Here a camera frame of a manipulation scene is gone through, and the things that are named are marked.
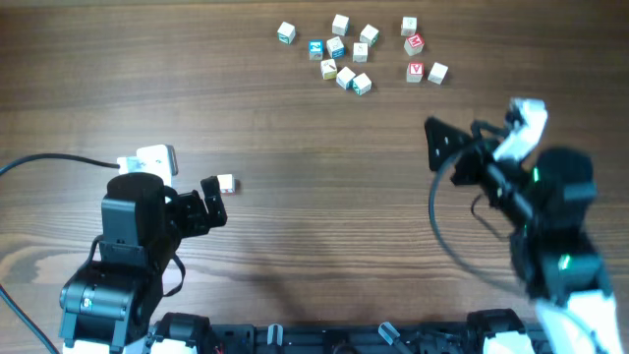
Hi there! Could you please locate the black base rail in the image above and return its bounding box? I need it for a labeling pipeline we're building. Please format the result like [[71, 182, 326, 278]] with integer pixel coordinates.
[[146, 322, 492, 354]]

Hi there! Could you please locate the plain block upper right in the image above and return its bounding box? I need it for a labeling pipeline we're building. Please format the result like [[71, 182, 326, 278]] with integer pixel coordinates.
[[401, 17, 418, 37]]

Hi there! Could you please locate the red V letter block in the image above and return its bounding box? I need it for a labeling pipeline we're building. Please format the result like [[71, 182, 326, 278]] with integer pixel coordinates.
[[406, 62, 425, 83]]

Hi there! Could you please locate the picture block centre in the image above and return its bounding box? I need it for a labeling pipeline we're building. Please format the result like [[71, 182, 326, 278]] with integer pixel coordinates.
[[353, 42, 369, 63]]

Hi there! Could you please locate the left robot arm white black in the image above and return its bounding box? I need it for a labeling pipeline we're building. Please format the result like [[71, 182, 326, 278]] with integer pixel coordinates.
[[59, 172, 228, 353]]

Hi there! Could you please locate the plain top block upper middle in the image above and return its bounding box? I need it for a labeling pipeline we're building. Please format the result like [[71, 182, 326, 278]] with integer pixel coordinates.
[[332, 14, 350, 36]]

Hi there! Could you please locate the red M letter block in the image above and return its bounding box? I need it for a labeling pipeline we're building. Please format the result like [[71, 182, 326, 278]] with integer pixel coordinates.
[[404, 33, 425, 56]]

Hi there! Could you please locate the green sided block upper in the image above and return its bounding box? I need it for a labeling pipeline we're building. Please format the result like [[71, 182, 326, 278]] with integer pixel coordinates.
[[360, 25, 379, 47]]

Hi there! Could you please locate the red sided base block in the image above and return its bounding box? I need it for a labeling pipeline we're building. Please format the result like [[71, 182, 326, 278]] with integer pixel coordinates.
[[216, 174, 236, 194]]

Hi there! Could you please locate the plain block far right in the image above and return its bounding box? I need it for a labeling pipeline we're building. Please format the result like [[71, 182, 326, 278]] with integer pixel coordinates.
[[428, 62, 448, 85]]

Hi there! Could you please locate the plain block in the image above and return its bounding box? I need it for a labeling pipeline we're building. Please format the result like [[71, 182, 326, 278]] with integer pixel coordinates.
[[401, 17, 418, 37], [428, 62, 448, 85], [332, 14, 350, 36]]

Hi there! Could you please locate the blue P letter block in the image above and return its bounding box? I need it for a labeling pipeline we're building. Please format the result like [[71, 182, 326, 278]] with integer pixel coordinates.
[[336, 67, 356, 89]]

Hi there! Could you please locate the blue sided picture block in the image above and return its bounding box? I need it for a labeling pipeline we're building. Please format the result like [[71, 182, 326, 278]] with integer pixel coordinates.
[[326, 36, 345, 59]]

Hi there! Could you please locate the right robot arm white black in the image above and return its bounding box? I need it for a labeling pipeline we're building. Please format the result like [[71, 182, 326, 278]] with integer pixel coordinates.
[[425, 113, 623, 353]]

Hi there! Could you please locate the green letter block far left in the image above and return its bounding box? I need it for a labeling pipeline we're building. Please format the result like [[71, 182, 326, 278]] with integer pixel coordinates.
[[277, 22, 296, 44]]

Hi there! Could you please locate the yellow sided picture block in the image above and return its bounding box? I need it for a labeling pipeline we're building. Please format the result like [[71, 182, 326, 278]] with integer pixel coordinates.
[[320, 59, 338, 80]]

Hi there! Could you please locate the blue H letter block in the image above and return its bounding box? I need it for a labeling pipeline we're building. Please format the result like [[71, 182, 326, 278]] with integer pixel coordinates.
[[309, 40, 324, 61]]

